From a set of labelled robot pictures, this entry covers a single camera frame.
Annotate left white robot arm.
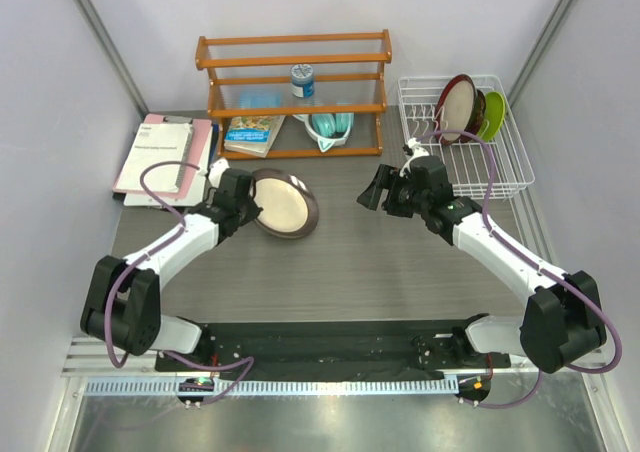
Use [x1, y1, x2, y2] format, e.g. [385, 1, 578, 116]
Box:
[80, 168, 261, 371]

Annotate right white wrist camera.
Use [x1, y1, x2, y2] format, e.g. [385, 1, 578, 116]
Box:
[402, 138, 430, 171]

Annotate blue lidded jar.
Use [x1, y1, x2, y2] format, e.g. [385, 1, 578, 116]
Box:
[290, 64, 315, 98]

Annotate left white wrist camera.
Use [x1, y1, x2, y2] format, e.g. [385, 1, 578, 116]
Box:
[207, 158, 230, 188]

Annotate blue paperback book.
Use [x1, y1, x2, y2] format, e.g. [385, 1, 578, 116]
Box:
[224, 115, 285, 158]

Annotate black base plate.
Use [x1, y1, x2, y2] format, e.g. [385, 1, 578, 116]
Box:
[154, 314, 512, 373]

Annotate red rimmed grey plate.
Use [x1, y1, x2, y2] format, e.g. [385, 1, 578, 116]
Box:
[434, 74, 480, 145]

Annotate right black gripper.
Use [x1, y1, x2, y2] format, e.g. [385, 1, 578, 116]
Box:
[358, 165, 429, 219]

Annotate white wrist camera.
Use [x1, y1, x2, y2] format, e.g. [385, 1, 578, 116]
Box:
[402, 138, 430, 171]
[207, 158, 230, 188]

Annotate light blue box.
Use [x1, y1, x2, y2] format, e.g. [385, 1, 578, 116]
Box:
[238, 90, 282, 109]

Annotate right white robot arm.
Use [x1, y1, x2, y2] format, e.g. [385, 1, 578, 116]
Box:
[357, 155, 607, 374]

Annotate white slotted cable duct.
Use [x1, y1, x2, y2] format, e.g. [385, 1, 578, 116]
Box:
[84, 376, 459, 398]

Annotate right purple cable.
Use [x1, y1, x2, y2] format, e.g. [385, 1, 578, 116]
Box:
[414, 128, 624, 409]

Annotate brown rimmed cream plate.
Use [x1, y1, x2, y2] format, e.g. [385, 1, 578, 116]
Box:
[253, 168, 320, 239]

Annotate white board under folder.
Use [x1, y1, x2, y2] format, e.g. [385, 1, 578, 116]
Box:
[124, 170, 207, 208]

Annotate orange wooden shelf rack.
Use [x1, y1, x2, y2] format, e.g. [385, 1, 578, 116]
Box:
[195, 29, 393, 160]

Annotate white wire dish rack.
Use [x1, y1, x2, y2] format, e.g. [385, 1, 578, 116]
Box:
[397, 76, 535, 200]

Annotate green plate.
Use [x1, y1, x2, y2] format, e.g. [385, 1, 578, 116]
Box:
[477, 91, 507, 142]

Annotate dark patterned plate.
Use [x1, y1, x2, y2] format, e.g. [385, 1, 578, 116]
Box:
[465, 89, 486, 135]

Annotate white spiral manual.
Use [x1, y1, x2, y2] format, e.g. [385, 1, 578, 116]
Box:
[113, 122, 193, 193]

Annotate teal cat ear headphones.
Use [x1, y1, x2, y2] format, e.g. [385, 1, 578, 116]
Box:
[294, 113, 355, 153]

